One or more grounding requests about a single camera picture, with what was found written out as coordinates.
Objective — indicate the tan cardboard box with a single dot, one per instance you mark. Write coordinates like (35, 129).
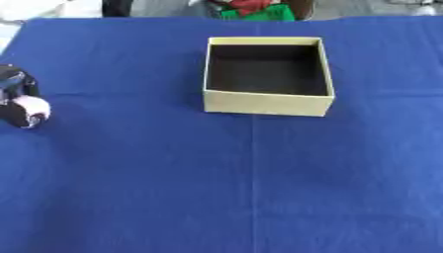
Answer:
(269, 82)

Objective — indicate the white cloth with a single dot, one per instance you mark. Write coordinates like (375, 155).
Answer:
(40, 9)

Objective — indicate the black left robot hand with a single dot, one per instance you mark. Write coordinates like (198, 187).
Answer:
(20, 105)

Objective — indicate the red and green bag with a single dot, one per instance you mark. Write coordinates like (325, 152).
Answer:
(254, 10)

